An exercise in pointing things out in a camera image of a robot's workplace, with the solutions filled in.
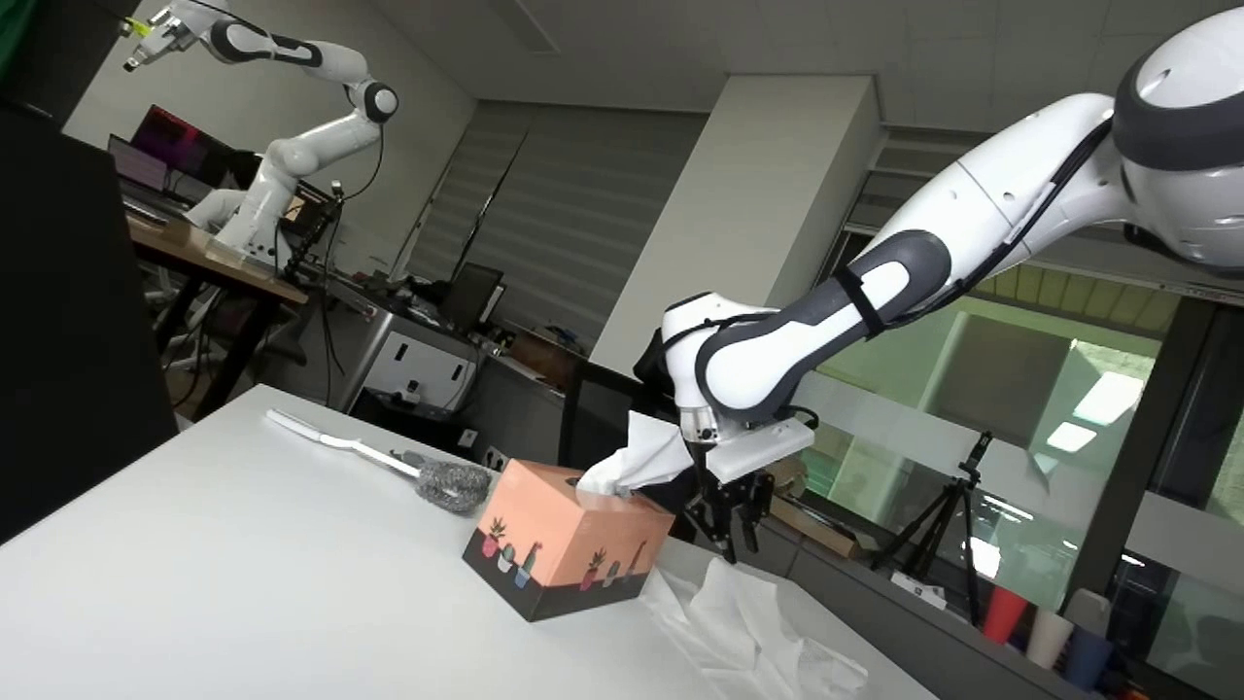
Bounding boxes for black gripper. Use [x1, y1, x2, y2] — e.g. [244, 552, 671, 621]
[671, 451, 773, 564]

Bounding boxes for white tissue sheet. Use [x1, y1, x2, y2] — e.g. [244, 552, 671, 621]
[572, 430, 656, 507]

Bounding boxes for pink cactus print tissue box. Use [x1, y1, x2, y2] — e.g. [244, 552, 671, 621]
[459, 454, 680, 627]

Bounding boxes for flat cardboard box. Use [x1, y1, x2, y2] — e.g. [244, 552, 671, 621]
[767, 495, 862, 564]

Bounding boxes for open cardboard box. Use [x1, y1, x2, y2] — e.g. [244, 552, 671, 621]
[763, 447, 817, 511]

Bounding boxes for clear plastic bag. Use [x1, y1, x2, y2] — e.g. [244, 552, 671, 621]
[628, 546, 901, 700]

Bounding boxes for black office chair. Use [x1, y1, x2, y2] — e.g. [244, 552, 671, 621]
[557, 322, 680, 476]

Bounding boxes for red cup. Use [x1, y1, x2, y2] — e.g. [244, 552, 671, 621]
[975, 583, 1035, 648]

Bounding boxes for white stick with grey end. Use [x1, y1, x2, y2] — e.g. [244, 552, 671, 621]
[261, 407, 501, 521]

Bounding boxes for white cup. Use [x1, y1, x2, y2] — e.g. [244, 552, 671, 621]
[1021, 602, 1076, 672]

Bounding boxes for small black laptop screen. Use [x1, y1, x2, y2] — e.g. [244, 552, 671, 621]
[439, 259, 510, 329]

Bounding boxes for grey window blinds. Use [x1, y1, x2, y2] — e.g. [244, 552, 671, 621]
[404, 101, 711, 359]

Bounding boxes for blue cup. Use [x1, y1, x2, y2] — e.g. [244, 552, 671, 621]
[1058, 627, 1115, 691]

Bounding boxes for silver metal cabinet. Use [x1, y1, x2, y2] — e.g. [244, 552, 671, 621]
[327, 300, 492, 421]

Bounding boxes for wooden desk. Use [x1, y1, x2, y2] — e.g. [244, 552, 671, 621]
[119, 210, 316, 312]

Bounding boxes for dark computer monitor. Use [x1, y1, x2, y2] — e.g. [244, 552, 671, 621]
[106, 101, 262, 201]

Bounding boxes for black partition panel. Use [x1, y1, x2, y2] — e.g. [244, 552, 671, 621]
[0, 99, 178, 546]

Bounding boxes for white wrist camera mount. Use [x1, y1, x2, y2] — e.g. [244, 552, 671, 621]
[616, 407, 818, 495]

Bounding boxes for black camera tripod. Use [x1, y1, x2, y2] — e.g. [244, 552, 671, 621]
[872, 429, 1000, 630]

